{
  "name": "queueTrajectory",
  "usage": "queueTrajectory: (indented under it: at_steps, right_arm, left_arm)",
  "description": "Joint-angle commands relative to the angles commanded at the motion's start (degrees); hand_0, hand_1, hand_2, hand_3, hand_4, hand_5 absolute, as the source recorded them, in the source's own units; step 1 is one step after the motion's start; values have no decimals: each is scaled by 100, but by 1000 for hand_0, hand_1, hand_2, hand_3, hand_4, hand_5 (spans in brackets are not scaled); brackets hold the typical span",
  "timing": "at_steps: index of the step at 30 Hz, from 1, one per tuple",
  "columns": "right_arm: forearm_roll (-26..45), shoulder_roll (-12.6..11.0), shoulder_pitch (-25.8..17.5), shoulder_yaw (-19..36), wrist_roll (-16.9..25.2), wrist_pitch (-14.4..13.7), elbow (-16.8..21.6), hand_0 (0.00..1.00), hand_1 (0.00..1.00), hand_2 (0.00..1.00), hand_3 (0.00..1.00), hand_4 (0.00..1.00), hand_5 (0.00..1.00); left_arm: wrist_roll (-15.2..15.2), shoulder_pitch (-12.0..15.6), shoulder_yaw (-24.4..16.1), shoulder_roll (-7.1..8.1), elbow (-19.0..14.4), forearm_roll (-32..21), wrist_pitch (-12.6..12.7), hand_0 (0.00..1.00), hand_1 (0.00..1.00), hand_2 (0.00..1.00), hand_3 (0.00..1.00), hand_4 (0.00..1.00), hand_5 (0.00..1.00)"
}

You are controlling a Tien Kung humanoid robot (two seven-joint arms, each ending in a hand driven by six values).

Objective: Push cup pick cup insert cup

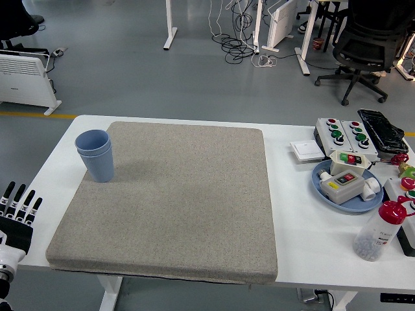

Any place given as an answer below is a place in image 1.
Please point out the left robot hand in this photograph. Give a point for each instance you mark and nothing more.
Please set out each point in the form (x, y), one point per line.
(14, 233)

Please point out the blue ribbed cup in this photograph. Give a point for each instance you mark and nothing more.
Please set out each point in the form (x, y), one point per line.
(100, 168)
(92, 141)

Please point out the white table leg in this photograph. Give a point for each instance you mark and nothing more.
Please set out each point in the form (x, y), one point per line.
(110, 291)
(345, 299)

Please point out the grey-brown mat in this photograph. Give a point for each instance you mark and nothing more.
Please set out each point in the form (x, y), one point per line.
(181, 210)

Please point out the floor power strip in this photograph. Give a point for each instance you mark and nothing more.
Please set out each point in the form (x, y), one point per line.
(60, 51)

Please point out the white four-button control box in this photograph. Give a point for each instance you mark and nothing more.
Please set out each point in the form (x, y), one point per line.
(325, 131)
(348, 134)

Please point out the blue plate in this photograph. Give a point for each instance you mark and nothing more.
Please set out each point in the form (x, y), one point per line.
(356, 205)

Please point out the person's shoe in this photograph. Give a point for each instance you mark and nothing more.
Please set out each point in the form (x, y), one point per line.
(303, 27)

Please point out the white plastic pipe fitting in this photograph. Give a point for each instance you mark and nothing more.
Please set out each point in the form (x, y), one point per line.
(371, 189)

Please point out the clear bottle with red cap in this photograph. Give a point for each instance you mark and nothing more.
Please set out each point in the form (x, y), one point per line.
(376, 233)

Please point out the white emergency stop button box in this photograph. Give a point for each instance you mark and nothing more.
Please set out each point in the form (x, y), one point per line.
(394, 188)

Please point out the black plastic tray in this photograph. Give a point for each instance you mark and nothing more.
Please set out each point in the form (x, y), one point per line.
(382, 129)

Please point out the black table height control panel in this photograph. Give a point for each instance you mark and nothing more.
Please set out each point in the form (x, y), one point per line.
(397, 297)

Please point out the green plastic part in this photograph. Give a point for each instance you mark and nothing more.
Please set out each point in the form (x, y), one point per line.
(409, 171)

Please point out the black mesh office chair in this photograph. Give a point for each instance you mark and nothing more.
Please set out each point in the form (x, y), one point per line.
(366, 42)

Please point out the white wall switch plate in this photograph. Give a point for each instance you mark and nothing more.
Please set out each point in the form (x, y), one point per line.
(306, 150)

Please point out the grey red-black button switch box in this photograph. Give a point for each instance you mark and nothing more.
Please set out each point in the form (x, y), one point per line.
(343, 191)

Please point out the white green-red button switch box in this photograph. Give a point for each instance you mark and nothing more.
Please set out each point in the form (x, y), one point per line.
(343, 166)

